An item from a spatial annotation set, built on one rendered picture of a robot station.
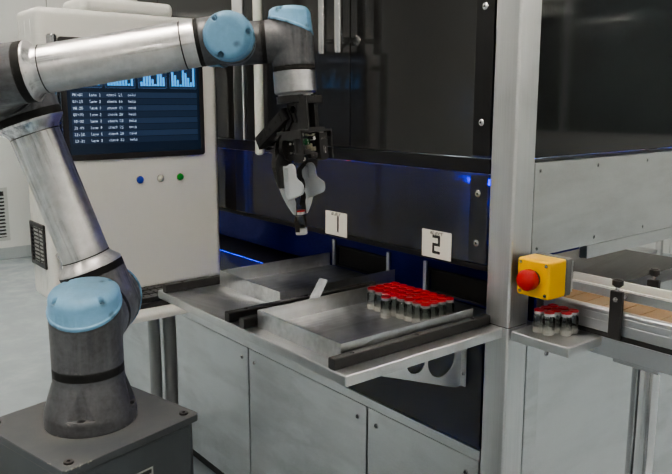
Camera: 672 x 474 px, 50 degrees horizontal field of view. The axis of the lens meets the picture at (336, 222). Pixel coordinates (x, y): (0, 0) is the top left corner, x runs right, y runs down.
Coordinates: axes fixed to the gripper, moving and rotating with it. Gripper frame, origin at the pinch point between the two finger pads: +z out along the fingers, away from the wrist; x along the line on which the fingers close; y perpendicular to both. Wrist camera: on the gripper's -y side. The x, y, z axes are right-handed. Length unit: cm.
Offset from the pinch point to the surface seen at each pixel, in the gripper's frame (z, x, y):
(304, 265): 21, 35, -44
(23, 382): 92, 17, -248
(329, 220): 8.3, 35.0, -33.3
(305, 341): 24.1, -3.4, 3.7
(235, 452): 86, 35, -90
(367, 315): 24.9, 18.4, -3.2
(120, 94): -28, 3, -76
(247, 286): 20.3, 8.8, -32.9
